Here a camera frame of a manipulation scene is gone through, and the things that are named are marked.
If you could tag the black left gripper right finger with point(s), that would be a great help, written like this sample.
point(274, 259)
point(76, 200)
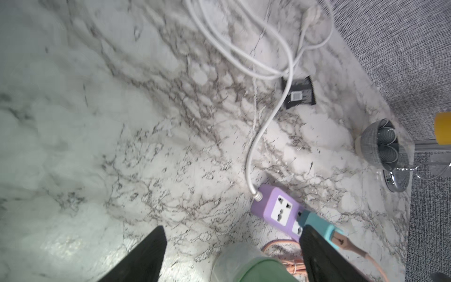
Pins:
point(323, 263)

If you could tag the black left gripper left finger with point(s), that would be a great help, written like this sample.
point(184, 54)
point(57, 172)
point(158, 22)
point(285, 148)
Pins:
point(143, 263)

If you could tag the teal USB wall charger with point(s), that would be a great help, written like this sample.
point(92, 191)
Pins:
point(323, 227)

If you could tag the purple power strip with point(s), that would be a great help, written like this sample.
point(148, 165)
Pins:
point(280, 210)

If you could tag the chrome stand with yellow cups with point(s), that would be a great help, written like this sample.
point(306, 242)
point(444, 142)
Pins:
point(434, 159)

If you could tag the blue patterned ceramic bowl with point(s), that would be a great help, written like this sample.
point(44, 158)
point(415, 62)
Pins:
point(378, 145)

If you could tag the black snack bar wrapper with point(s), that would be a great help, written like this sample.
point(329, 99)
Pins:
point(301, 93)

